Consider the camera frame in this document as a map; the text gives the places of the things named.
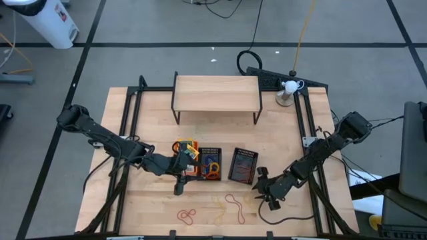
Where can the orange plastic slotted basket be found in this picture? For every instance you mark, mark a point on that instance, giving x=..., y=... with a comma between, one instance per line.
x=197, y=144

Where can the black perforated panel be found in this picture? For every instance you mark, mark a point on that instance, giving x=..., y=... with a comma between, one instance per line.
x=267, y=78

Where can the grey laptop lid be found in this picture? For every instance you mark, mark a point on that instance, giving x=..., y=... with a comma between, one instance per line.
x=413, y=150

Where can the wooden shelf riser black legs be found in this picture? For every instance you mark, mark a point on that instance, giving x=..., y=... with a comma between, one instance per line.
x=217, y=93

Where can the yellow rubber band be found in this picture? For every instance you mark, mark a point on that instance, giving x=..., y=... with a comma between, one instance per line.
x=248, y=201
x=223, y=208

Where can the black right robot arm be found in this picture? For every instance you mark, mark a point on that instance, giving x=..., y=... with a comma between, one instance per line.
x=327, y=146

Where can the grey floor stand base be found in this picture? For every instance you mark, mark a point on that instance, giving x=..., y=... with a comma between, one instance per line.
x=16, y=79

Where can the small yellow object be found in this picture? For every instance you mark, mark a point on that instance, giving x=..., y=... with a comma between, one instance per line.
x=375, y=222

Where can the white cylindrical air purifier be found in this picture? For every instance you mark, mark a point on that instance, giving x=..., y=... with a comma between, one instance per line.
x=50, y=23

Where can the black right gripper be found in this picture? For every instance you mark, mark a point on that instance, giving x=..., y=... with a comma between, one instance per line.
x=277, y=188

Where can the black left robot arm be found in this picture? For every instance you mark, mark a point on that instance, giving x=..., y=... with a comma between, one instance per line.
x=100, y=133

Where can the orange rubber band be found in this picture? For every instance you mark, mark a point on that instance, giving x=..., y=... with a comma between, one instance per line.
x=211, y=175

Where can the white bulb desk lamp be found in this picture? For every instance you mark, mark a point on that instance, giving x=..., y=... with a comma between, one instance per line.
x=290, y=87

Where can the black plastic slotted basket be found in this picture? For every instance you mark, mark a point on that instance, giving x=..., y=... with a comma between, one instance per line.
x=217, y=151
x=248, y=153

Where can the black aluminium table frame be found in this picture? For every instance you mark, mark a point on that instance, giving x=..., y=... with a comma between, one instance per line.
x=132, y=100

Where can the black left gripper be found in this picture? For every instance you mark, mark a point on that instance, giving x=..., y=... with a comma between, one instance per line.
x=178, y=165

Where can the white paper sheet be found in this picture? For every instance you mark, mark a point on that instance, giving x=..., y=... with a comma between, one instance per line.
x=363, y=180

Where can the black chair base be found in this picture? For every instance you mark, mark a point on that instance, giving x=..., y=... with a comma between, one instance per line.
x=5, y=115

